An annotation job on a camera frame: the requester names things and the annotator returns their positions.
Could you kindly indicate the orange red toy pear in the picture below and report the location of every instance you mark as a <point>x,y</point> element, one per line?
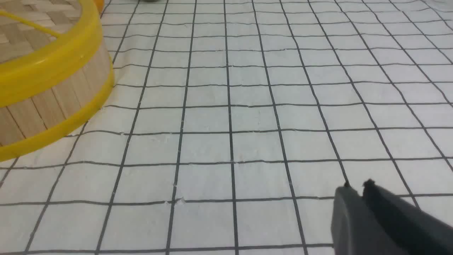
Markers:
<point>100,5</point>

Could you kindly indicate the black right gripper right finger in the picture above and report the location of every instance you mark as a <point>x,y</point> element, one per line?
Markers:
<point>411,228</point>

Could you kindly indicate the yellow rimmed bamboo steamer lid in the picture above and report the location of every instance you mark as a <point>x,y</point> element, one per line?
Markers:
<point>36,72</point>

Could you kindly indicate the white black grid tablecloth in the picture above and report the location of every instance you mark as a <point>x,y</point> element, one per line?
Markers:
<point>231,124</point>

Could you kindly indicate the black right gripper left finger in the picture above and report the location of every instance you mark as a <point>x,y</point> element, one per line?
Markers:
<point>354,229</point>

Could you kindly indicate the yellow rimmed bamboo steamer basket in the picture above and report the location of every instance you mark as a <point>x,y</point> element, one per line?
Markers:
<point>46,117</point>

